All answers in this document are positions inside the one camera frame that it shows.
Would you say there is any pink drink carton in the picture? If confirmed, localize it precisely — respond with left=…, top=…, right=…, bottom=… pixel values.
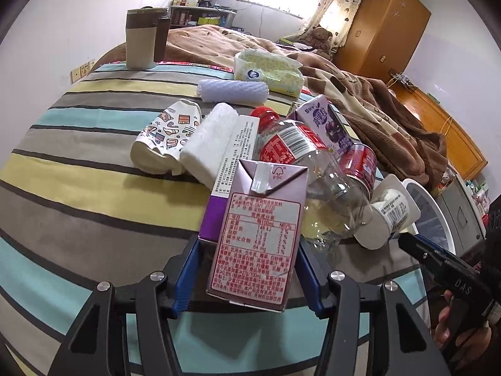
left=206, top=159, right=308, bottom=312

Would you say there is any clear plastic bottle red label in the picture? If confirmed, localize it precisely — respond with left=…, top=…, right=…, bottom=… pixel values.
left=250, top=106, right=372, bottom=251

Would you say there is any white towel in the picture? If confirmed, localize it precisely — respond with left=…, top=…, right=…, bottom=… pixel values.
left=180, top=103, right=239, bottom=189

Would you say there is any red soda can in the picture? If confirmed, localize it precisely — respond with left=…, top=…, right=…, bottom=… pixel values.
left=340, top=143, right=377, bottom=200

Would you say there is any patterned paper cup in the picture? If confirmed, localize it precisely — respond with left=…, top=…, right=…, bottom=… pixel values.
left=130, top=99, right=201, bottom=176

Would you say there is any purple white medicine box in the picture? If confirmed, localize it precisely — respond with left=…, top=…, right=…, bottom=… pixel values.
left=199, top=116, right=259, bottom=243

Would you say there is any purple grape juice carton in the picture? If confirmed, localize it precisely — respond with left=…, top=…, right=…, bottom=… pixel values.
left=289, top=95, right=353, bottom=159

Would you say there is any white foam net sleeve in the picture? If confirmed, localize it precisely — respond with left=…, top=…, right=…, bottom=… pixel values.
left=196, top=79, right=269, bottom=105

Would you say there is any white trash bin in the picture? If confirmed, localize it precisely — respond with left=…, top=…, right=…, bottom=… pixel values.
left=402, top=178, right=456, bottom=255

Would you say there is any right hand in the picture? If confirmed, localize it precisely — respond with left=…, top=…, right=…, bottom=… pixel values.
left=433, top=290, right=492, bottom=354

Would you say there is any grey bedside drawer cabinet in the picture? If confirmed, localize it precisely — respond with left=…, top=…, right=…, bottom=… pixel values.
left=435, top=176, right=486, bottom=256

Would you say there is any striped table cloth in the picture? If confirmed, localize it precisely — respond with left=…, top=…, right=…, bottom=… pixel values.
left=0, top=61, right=431, bottom=376

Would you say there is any wooden headboard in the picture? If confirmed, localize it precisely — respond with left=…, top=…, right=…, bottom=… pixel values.
left=390, top=82, right=488, bottom=181

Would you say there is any brown fleece blanket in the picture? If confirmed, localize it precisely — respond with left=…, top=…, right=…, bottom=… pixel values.
left=164, top=25, right=448, bottom=190

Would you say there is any yellow tissue pack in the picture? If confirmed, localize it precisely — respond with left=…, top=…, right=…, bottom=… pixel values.
left=234, top=49, right=304, bottom=98

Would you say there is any brown teddy bear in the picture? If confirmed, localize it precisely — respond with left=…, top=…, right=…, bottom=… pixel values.
left=300, top=25, right=333, bottom=60

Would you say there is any brown beige travel mug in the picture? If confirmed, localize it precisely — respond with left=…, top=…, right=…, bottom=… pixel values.
left=126, top=6, right=171, bottom=71

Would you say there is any cluttered shelf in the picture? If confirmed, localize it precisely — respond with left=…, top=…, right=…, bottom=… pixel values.
left=169, top=0, right=238, bottom=28

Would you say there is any orange wooden wardrobe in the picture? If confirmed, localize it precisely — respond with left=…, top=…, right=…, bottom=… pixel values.
left=334, top=0, right=431, bottom=82

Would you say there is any floral curtain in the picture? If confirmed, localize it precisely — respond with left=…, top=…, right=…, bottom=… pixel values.
left=303, top=0, right=362, bottom=51

